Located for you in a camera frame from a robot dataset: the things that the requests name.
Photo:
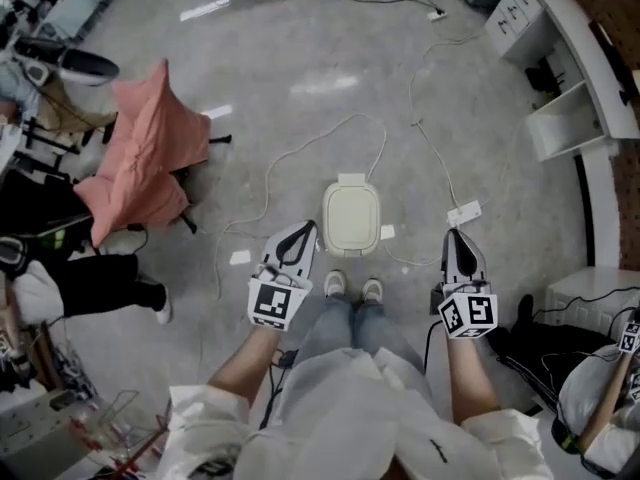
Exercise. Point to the red metal rack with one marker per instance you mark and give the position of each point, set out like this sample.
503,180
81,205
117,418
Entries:
135,448

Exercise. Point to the pink cloth-covered chair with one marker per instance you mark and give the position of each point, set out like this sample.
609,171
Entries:
145,158

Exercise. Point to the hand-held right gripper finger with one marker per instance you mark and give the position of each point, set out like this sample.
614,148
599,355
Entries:
480,270
446,263

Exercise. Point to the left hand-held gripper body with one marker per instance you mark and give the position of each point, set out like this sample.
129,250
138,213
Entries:
272,303

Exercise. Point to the cream plastic bin lid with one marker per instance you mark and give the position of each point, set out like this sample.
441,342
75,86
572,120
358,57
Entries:
350,213

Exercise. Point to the person's white shoe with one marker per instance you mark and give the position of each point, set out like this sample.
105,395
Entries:
334,283
372,289

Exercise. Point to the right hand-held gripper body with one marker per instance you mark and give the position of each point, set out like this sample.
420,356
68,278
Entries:
470,313

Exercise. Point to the person's right forearm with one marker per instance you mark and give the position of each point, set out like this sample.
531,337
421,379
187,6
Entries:
472,383

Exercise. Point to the white low cabinet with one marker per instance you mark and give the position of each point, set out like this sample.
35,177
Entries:
590,293

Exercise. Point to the person's left white shoe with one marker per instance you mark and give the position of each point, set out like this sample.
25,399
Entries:
334,283

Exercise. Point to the person's legs in jeans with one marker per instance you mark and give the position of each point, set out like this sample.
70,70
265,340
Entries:
360,323

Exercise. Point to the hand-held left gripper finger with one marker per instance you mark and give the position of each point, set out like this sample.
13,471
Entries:
310,258
272,248

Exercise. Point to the white desk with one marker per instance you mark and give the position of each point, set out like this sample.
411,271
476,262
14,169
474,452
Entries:
565,58

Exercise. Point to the white paper scrap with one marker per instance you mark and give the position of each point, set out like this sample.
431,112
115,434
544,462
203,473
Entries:
387,232
241,257

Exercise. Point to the person's right white shoe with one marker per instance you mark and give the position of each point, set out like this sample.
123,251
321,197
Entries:
372,289

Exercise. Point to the person's left forearm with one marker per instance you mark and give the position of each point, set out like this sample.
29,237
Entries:
245,368

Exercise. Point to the white power strip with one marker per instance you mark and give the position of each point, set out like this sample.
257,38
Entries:
436,14
464,213

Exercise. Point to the black power adapter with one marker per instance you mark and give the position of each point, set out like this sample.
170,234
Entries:
287,358

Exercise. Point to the person's white shirt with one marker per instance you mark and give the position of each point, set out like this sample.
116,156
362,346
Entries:
350,418

